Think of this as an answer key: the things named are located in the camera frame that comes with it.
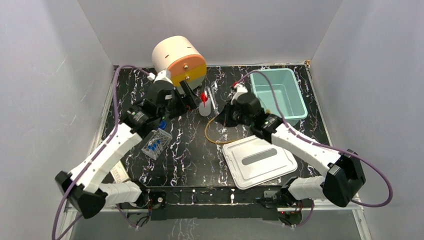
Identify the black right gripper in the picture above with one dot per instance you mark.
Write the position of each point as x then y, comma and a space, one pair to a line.
225, 116

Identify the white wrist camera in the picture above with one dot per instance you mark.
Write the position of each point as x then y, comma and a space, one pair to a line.
162, 76
238, 89

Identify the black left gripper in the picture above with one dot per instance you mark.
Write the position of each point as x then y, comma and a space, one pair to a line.
182, 99

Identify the round cabinet with coloured drawers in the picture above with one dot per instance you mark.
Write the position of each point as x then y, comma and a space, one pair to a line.
177, 55

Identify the white squeeze bottle red cap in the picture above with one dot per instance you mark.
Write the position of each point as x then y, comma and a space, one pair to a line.
205, 107

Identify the graduated cylinder blue base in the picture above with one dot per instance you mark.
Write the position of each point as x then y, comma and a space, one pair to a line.
162, 125

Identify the clear test tube rack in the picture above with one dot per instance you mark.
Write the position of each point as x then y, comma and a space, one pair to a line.
161, 135

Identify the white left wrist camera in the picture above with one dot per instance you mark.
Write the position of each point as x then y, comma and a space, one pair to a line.
162, 76

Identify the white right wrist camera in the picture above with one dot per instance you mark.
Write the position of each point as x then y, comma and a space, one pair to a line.
238, 89

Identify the white green small box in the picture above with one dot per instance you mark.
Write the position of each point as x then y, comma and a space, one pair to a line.
119, 173

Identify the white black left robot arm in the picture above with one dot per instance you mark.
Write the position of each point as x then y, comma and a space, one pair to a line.
83, 186

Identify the white bin lid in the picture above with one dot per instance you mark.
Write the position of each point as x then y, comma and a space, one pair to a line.
253, 161

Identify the teal plastic bin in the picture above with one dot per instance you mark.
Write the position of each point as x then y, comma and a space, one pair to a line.
279, 85

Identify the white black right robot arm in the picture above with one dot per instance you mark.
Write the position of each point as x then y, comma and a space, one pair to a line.
341, 171

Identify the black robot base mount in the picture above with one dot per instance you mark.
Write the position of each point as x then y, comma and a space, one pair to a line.
225, 202

